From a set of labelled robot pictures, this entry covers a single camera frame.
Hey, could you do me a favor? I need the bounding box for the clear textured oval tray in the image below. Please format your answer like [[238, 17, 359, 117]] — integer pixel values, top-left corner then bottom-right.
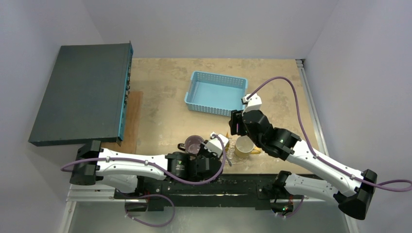
[[226, 148, 251, 166]]

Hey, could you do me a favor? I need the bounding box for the yellow mug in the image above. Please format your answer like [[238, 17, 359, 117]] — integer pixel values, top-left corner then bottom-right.
[[235, 136, 262, 158]]

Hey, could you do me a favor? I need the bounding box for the purple translucent mug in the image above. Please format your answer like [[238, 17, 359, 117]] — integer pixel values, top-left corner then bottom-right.
[[177, 135, 204, 155]]

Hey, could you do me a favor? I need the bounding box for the dark grey flat box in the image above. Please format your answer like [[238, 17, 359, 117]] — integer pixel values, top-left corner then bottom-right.
[[28, 43, 134, 147]]

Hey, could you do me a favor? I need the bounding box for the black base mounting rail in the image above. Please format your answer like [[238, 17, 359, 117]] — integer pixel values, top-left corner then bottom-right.
[[114, 174, 302, 211]]

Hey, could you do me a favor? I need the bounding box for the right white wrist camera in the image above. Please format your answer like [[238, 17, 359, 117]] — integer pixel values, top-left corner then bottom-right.
[[241, 94, 262, 113]]

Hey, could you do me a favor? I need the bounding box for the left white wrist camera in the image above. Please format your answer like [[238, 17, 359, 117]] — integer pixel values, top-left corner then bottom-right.
[[205, 132, 226, 157]]

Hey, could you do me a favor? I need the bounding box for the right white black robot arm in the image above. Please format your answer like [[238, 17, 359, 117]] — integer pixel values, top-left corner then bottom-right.
[[229, 110, 378, 220]]

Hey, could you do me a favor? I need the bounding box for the grey toothbrush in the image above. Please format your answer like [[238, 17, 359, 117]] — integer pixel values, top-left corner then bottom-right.
[[226, 156, 232, 166]]

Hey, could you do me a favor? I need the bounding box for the yellow toothpaste tube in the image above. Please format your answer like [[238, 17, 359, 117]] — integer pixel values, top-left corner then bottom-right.
[[225, 132, 230, 152]]

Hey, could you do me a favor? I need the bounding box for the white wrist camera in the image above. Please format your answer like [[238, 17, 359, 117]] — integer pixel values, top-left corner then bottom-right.
[[241, 94, 262, 113], [205, 132, 226, 157]]

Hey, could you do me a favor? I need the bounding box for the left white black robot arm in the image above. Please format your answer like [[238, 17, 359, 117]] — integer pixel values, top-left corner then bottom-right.
[[61, 137, 228, 199]]

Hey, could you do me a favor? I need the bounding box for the light blue perforated basket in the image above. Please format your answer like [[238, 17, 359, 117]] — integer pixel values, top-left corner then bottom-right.
[[184, 71, 248, 117]]

